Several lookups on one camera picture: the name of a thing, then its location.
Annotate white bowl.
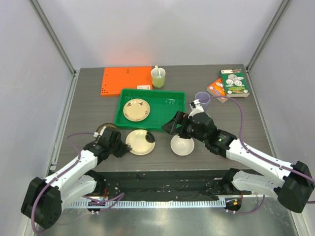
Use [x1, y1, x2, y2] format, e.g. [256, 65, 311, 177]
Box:
[170, 135, 194, 156]

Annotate dark brown bowl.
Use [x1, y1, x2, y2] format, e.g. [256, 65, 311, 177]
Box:
[95, 123, 119, 136]

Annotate cream plate with black mark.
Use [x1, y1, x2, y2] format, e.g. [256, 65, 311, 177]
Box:
[126, 129, 156, 155]

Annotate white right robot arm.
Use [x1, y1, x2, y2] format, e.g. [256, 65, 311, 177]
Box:
[161, 111, 315, 213]

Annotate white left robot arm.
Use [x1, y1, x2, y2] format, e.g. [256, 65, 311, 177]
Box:
[21, 127, 131, 234]

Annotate green plastic bin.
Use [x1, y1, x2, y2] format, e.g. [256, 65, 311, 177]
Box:
[114, 88, 186, 131]

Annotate lavender cup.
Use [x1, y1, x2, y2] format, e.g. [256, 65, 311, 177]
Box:
[195, 91, 211, 110]

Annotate cream floral plate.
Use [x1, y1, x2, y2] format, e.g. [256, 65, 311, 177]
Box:
[123, 98, 151, 122]

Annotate orange small book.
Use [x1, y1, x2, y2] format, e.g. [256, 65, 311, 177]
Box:
[206, 78, 227, 103]

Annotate white spoon in mug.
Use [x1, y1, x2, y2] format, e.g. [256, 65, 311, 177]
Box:
[155, 65, 162, 78]

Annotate olive green mug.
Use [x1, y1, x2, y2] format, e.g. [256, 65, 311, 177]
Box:
[151, 68, 166, 89]

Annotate green coin book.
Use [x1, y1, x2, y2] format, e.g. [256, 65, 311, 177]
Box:
[220, 69, 250, 97]

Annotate orange notebook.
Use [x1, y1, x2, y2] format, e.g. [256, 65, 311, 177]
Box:
[100, 66, 153, 97]

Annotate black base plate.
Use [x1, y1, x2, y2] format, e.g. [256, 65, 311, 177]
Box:
[87, 169, 250, 200]

